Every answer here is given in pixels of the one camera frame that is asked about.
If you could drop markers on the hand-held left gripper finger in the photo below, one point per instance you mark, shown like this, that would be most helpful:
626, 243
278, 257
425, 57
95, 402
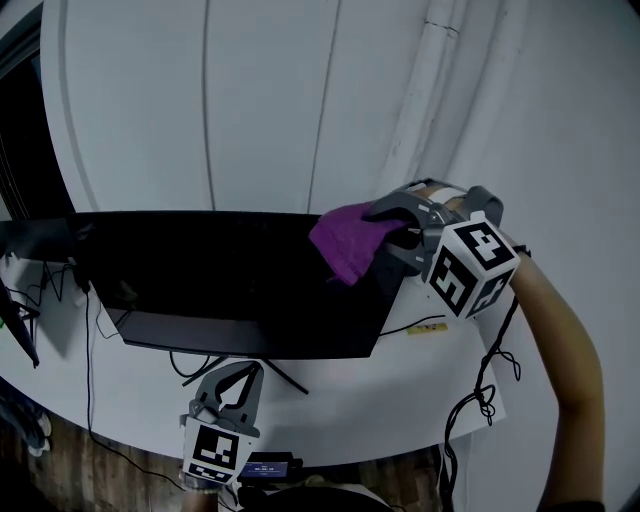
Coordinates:
256, 395
205, 387

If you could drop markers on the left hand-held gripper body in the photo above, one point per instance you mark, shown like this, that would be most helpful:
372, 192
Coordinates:
215, 450

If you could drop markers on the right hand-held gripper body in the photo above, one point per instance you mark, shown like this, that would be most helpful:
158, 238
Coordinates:
475, 265

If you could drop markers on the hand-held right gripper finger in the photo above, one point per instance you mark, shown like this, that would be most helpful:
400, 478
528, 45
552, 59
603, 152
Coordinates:
400, 205
417, 262

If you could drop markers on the purple cloth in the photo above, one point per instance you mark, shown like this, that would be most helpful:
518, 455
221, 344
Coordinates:
350, 240

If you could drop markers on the wide black monitor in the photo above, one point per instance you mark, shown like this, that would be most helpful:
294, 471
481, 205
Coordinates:
225, 275

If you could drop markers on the person's left forearm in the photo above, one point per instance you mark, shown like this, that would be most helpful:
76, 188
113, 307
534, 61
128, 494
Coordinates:
202, 502

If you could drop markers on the person's right forearm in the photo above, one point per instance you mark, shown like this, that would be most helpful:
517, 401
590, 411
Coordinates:
565, 350

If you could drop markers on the slim black monitor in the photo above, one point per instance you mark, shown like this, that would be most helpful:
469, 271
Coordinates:
17, 325

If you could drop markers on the person's right hand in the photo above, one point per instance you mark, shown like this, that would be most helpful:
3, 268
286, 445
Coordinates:
442, 195

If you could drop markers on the black wristband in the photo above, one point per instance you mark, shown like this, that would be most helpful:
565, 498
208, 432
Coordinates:
522, 250

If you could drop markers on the yellow label strip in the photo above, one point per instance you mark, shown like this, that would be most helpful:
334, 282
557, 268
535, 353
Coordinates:
427, 329

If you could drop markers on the black sweater with fuzzy patch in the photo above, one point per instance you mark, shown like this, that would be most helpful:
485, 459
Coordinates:
310, 500

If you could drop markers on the dark desk divider panel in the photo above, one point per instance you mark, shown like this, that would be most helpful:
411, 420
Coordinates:
35, 237

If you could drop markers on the dark glass doorway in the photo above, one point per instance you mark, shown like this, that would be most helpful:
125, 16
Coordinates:
25, 150

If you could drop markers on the white wall pipes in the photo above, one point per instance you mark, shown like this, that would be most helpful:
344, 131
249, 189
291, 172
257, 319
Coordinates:
435, 100

